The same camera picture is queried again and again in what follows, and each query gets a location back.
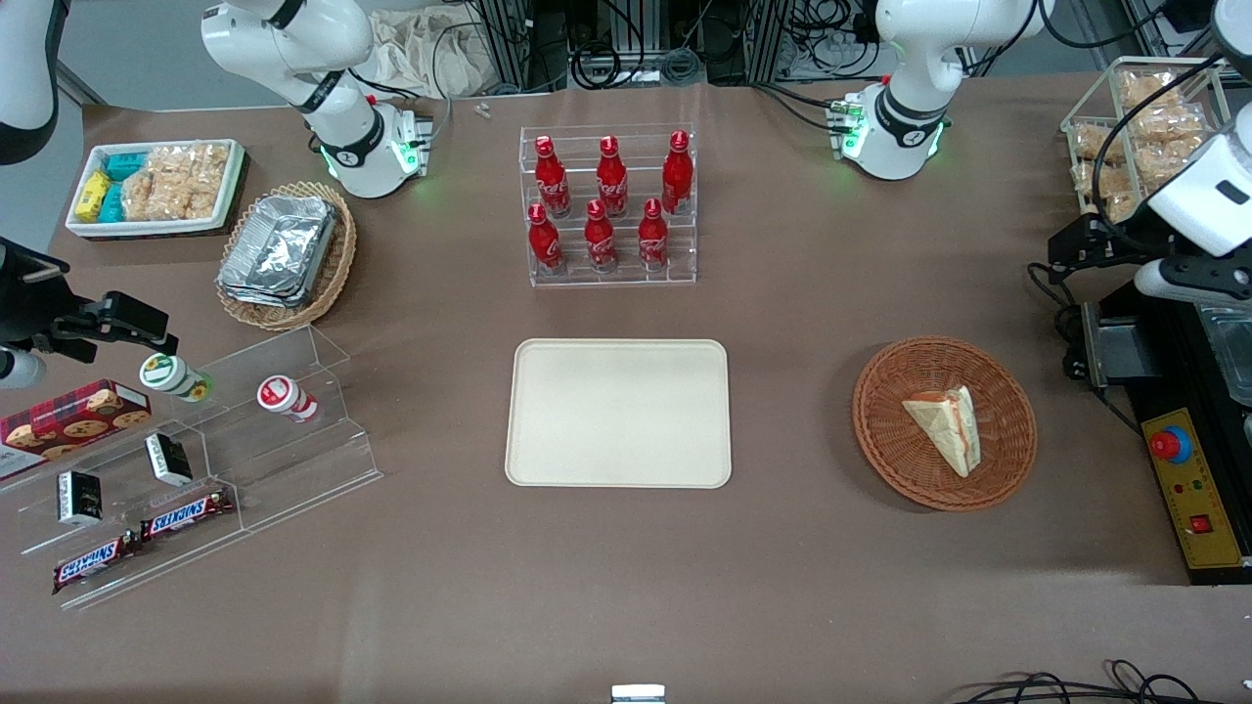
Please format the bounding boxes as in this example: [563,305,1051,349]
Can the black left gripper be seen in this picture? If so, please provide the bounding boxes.
[1049,210,1177,290]

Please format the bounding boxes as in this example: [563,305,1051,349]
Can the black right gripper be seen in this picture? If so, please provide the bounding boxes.
[0,238,181,359]

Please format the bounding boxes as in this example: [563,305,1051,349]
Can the aluminium foil tray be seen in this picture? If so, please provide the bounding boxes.
[219,280,309,311]

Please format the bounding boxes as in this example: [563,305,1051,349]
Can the wrapped triangular sandwich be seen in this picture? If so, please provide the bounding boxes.
[901,384,982,479]

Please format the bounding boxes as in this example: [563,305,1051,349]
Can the light oval wicker basket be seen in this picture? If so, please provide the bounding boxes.
[215,181,358,333]

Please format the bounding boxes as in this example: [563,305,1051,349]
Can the brown round wicker basket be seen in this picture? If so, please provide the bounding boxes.
[852,336,1038,512]

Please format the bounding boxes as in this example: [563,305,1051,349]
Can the beige rectangular tray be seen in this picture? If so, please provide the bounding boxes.
[505,338,733,489]

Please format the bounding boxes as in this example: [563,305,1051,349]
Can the clear wrapped pastry pack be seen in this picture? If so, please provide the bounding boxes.
[1125,104,1210,189]
[1118,70,1210,114]
[1076,162,1141,222]
[1071,122,1117,163]

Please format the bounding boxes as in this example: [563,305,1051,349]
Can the green lid yogurt cup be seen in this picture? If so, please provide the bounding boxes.
[139,353,214,404]

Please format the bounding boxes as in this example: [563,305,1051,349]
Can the red plaid cookie box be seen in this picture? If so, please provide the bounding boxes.
[0,379,153,480]

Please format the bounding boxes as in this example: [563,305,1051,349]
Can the white rectangular snack bin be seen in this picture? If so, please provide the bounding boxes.
[65,139,246,240]

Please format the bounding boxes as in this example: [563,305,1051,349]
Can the grey metal plate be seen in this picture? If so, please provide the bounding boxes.
[1083,301,1167,391]

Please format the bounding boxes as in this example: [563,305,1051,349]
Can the yellow small carton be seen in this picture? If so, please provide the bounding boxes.
[75,171,114,224]

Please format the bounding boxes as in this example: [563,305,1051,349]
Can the clear rice cracker packet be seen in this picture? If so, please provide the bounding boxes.
[119,172,222,222]
[147,144,232,189]

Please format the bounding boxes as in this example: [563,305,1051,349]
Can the small black white box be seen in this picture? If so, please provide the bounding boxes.
[57,471,105,527]
[145,433,195,487]

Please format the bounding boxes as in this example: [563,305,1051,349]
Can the black yellow control box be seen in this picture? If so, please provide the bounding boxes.
[1081,279,1252,586]

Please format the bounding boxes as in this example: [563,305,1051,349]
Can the red lid yogurt cup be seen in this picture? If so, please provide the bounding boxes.
[256,375,321,423]

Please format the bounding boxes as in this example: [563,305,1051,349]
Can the clear plastic container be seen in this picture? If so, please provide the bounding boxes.
[1195,301,1252,408]

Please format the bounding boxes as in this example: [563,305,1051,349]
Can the silver foil packet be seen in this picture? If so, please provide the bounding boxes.
[219,196,339,302]

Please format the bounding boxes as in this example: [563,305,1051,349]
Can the brown Snickers bar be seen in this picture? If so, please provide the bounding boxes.
[140,486,236,542]
[52,533,144,595]

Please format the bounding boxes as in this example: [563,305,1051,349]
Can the clear acrylic stepped shelf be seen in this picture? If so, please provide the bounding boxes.
[0,325,384,612]

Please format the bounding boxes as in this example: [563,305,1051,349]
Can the clear acrylic bottle rack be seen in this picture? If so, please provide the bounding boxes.
[518,123,698,288]

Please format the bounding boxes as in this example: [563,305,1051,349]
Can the red cola bottle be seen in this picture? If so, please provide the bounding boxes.
[584,199,619,274]
[533,135,572,218]
[661,130,694,216]
[528,202,565,276]
[638,198,671,272]
[596,136,630,218]

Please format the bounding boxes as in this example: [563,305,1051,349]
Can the beige crumpled cloth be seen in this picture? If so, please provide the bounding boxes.
[367,8,490,100]

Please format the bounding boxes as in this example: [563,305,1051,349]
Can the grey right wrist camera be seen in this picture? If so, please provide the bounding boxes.
[0,349,47,390]

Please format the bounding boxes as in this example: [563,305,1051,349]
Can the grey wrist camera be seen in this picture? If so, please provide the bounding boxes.
[0,349,47,390]
[1135,256,1252,305]

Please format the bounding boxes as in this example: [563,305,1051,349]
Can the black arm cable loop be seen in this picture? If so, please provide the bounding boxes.
[1091,49,1235,257]

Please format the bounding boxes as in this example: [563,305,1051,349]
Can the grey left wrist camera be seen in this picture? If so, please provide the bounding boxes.
[1135,256,1252,305]

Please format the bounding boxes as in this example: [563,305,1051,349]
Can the black arm base cables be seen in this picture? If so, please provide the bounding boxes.
[347,18,490,150]
[751,80,854,135]

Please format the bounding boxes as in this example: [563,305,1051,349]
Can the aluminium frame rack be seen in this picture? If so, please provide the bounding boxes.
[469,0,881,91]

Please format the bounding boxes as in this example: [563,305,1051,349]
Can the black floor cable bundle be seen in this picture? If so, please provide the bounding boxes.
[954,660,1252,704]

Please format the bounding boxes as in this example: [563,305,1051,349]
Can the coiled black cable bundle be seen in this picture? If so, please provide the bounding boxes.
[570,39,707,91]

